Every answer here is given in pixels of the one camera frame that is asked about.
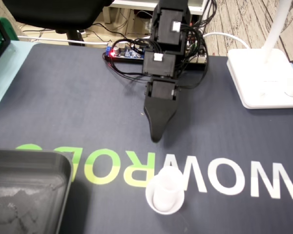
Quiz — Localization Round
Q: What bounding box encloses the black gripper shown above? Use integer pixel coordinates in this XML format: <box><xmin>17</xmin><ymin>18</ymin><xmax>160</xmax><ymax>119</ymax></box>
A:
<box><xmin>143</xmin><ymin>78</ymin><xmax>181</xmax><ymax>144</ymax></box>

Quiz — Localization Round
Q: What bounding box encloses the white plastic cup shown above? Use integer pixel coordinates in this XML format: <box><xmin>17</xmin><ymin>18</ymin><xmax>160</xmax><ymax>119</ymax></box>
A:
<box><xmin>145</xmin><ymin>167</ymin><xmax>186</xmax><ymax>215</ymax></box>

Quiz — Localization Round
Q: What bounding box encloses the blue circuit board, red LED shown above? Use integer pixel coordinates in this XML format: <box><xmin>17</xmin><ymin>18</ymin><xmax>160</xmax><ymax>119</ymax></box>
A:
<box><xmin>105</xmin><ymin>44</ymin><xmax>146</xmax><ymax>60</ymax></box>

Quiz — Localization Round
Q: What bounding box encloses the small controller board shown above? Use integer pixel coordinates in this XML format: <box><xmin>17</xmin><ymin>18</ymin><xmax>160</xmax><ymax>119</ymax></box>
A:
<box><xmin>187</xmin><ymin>34</ymin><xmax>208</xmax><ymax>64</ymax></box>

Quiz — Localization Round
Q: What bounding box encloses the dark mat with WOWROBO print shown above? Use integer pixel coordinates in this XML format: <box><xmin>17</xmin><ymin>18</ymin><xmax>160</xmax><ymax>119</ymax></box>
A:
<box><xmin>0</xmin><ymin>43</ymin><xmax>293</xmax><ymax>234</ymax></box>

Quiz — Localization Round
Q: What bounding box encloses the white desk lamp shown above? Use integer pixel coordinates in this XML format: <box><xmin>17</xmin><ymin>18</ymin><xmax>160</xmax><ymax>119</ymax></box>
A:
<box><xmin>226</xmin><ymin>0</ymin><xmax>293</xmax><ymax>110</ymax></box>

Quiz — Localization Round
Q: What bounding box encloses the black plastic tray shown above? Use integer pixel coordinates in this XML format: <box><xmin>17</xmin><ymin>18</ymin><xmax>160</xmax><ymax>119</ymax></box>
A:
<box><xmin>0</xmin><ymin>148</ymin><xmax>73</xmax><ymax>234</ymax></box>

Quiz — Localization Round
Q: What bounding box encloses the green object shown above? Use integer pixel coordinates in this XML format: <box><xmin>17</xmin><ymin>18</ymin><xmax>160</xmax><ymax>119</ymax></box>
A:
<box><xmin>0</xmin><ymin>18</ymin><xmax>18</xmax><ymax>41</ymax></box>

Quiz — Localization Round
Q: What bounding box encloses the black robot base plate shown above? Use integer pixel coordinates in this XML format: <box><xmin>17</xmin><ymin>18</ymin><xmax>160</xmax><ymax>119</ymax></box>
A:
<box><xmin>104</xmin><ymin>55</ymin><xmax>208</xmax><ymax>71</ymax></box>

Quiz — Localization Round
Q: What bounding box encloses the black floor cable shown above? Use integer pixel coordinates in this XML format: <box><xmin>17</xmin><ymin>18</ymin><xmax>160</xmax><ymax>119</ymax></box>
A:
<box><xmin>92</xmin><ymin>22</ymin><xmax>128</xmax><ymax>38</ymax></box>

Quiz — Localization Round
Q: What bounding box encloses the white cable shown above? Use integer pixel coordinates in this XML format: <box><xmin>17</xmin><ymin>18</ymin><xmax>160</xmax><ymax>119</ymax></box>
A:
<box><xmin>17</xmin><ymin>35</ymin><xmax>111</xmax><ymax>47</ymax></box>
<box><xmin>202</xmin><ymin>32</ymin><xmax>250</xmax><ymax>50</ymax></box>

